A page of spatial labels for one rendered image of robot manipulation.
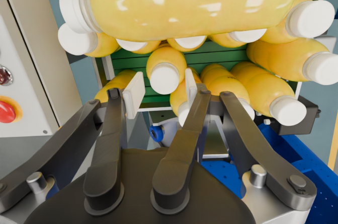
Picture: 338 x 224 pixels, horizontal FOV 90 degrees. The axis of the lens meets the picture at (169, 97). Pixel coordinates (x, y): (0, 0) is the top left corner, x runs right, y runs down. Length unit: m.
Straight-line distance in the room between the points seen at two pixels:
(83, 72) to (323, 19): 1.47
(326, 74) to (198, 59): 0.24
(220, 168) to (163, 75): 0.31
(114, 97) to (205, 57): 0.30
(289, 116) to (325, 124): 1.76
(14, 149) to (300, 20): 2.41
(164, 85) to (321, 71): 0.20
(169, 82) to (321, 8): 0.19
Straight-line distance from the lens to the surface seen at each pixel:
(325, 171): 1.25
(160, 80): 0.23
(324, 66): 0.29
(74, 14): 0.19
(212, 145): 0.38
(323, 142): 2.18
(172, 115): 0.44
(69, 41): 0.25
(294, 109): 0.30
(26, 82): 0.30
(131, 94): 0.17
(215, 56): 0.43
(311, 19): 0.26
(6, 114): 0.33
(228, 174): 0.46
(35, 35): 0.32
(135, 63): 0.43
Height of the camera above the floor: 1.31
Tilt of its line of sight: 66 degrees down
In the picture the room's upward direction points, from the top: 175 degrees counter-clockwise
